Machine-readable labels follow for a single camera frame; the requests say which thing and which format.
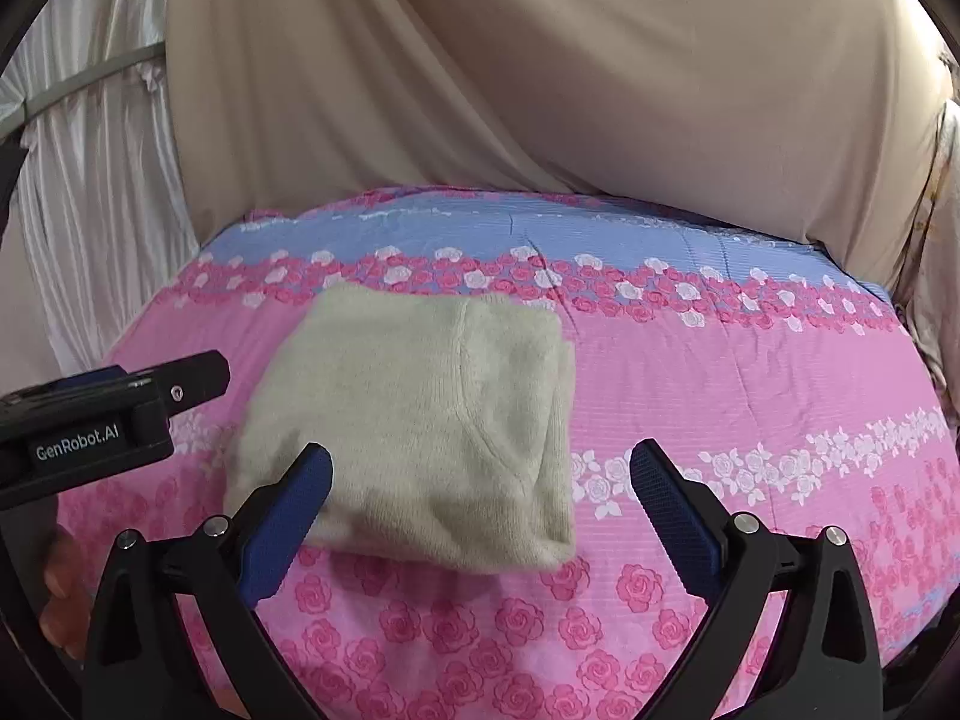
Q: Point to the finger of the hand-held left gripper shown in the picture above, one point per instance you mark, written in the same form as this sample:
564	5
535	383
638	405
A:
196	381

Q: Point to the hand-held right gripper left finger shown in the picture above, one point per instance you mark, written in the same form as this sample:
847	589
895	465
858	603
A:
289	517

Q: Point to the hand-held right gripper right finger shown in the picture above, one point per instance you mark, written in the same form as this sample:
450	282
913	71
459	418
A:
671	510

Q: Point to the cream knit sweater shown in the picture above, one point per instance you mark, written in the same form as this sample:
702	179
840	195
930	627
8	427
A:
420	420

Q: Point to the person's left hand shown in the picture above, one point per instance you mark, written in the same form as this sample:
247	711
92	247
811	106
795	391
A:
66	585

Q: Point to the pink blue floral bed sheet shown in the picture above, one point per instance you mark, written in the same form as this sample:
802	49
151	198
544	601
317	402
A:
712	360

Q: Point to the white satin curtain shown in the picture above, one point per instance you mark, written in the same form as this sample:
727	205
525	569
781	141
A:
97	202

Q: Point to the grey curtain tieback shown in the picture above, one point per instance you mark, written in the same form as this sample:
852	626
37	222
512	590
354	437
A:
90	79

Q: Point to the beige curtain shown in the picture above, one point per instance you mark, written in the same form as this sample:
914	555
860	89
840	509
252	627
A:
525	67

